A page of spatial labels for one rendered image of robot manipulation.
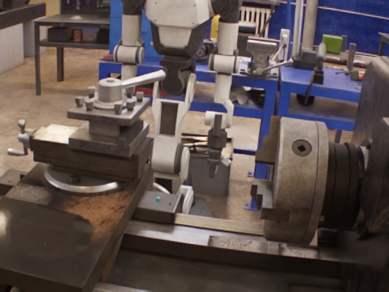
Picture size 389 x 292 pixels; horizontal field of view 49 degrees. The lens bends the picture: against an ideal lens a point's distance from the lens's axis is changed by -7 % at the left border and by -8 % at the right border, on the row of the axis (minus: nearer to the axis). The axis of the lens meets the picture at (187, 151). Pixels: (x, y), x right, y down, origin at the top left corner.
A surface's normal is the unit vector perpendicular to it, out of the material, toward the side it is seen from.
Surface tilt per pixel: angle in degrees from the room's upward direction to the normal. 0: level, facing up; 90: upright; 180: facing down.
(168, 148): 66
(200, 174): 90
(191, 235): 0
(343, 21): 90
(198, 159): 90
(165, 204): 0
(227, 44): 90
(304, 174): 56
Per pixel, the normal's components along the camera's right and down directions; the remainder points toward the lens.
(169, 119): -0.18, 0.22
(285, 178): -0.12, -0.09
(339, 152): 0.01, -0.76
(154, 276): 0.20, -0.85
